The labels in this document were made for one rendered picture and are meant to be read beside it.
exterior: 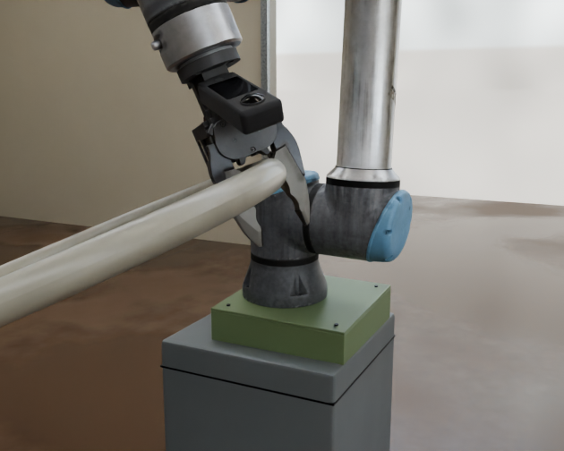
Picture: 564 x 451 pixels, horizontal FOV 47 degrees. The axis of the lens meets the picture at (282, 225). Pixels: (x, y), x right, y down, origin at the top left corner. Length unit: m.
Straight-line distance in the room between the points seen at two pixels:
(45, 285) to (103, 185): 6.41
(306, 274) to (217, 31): 0.77
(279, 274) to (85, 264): 0.95
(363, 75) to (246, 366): 0.61
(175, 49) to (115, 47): 5.92
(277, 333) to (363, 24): 0.62
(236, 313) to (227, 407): 0.19
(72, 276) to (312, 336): 0.89
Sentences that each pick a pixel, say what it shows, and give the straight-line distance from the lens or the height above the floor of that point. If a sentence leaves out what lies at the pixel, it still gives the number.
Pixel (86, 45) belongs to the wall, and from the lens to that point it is 6.88.
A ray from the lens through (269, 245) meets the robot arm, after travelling 1.36.
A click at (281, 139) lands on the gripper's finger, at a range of 0.72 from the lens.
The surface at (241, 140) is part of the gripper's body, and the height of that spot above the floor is 1.32.
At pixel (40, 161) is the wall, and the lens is 7.41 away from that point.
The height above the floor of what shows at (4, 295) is 1.24.
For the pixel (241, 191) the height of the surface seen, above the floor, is 1.29.
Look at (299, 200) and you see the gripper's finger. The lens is 0.72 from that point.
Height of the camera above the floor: 1.37
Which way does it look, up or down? 12 degrees down
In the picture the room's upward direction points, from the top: straight up
